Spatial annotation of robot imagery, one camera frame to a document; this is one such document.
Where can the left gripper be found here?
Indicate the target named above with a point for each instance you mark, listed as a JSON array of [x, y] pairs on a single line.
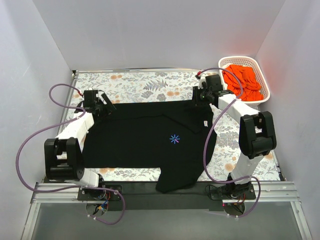
[[102, 107]]

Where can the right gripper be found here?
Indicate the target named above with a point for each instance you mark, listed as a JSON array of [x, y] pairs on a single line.
[[198, 93]]

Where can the black t shirt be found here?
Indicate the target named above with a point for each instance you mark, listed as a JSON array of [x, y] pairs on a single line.
[[173, 136]]

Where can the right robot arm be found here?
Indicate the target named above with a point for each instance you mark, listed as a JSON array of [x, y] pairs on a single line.
[[257, 136]]

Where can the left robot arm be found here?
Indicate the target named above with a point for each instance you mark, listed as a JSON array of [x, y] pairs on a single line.
[[63, 155]]

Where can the white perforated plastic basket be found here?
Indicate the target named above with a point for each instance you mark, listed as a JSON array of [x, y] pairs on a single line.
[[246, 61]]

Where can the orange t shirt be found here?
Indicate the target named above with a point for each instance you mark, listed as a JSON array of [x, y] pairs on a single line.
[[247, 78]]

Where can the floral patterned table mat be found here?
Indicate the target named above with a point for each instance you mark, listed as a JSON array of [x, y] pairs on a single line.
[[143, 87]]

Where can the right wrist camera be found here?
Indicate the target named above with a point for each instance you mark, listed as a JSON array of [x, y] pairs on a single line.
[[212, 82]]

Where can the aluminium back rail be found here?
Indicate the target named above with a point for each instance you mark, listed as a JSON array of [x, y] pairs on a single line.
[[134, 70]]

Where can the aluminium rail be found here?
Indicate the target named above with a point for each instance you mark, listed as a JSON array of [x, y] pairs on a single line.
[[271, 191], [134, 70]]

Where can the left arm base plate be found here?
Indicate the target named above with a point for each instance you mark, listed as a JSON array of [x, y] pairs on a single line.
[[100, 195]]

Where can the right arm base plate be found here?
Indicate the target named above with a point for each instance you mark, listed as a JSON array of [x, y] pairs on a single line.
[[231, 191]]

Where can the aluminium front rail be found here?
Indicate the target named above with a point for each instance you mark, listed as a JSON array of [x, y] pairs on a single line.
[[271, 191]]

